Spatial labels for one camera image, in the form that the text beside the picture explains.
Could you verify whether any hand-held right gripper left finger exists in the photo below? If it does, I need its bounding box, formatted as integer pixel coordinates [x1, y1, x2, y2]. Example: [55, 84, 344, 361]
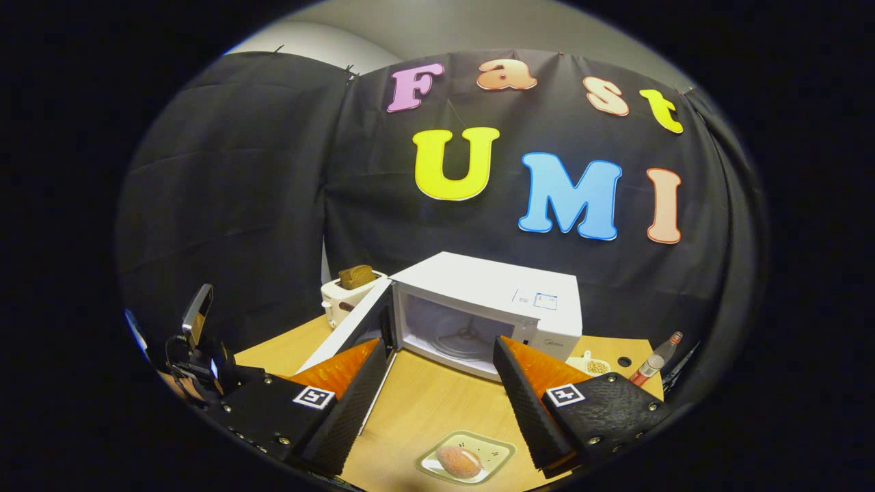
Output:
[205, 337, 397, 479]

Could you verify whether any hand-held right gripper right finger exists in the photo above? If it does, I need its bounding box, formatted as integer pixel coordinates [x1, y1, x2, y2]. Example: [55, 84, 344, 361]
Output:
[492, 335, 674, 472]

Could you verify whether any round brown bread bun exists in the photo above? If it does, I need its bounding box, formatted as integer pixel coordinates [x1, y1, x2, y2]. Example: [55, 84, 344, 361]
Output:
[437, 446, 483, 479]

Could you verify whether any white microwave oven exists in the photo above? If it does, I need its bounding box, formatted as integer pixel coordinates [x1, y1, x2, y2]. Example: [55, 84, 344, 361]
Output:
[297, 251, 583, 435]

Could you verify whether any glass microwave turntable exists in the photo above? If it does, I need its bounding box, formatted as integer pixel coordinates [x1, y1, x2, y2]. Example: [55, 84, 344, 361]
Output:
[424, 328, 510, 363]

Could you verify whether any pale green square plate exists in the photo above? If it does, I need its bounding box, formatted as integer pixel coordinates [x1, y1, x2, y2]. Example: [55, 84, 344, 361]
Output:
[415, 430, 517, 484]

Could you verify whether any white divided dish of grains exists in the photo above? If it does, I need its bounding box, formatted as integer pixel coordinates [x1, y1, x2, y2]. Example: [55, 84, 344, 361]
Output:
[566, 351, 611, 378]

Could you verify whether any white toaster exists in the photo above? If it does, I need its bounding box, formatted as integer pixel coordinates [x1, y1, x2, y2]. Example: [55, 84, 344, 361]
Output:
[321, 271, 388, 330]

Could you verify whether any clear bottle with red label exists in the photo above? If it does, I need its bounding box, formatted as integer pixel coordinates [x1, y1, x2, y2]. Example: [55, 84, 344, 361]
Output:
[629, 331, 684, 387]

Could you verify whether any brown bread slice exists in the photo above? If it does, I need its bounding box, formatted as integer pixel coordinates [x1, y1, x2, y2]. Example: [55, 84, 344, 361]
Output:
[338, 265, 377, 290]

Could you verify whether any black backdrop cloth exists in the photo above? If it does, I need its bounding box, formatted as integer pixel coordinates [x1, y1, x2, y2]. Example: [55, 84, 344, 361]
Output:
[116, 49, 770, 411]

